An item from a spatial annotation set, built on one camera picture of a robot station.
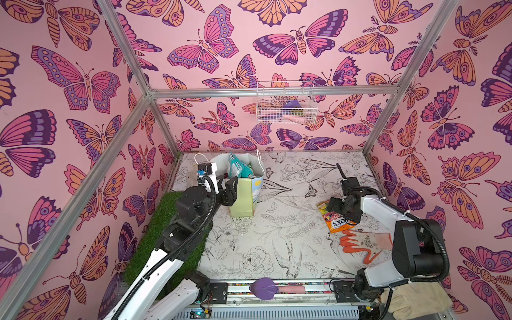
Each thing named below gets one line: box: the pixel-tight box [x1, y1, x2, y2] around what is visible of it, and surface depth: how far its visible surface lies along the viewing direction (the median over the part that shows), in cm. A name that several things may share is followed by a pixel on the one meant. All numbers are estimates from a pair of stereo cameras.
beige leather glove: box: [380, 281, 454, 320], surface depth 72 cm
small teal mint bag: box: [228, 151, 243, 178], surface depth 81 cm
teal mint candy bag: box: [233, 156, 254, 178], surface depth 82 cm
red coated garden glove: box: [340, 229, 394, 264], surface depth 86 cm
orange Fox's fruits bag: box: [316, 200, 357, 234], surface depth 92 cm
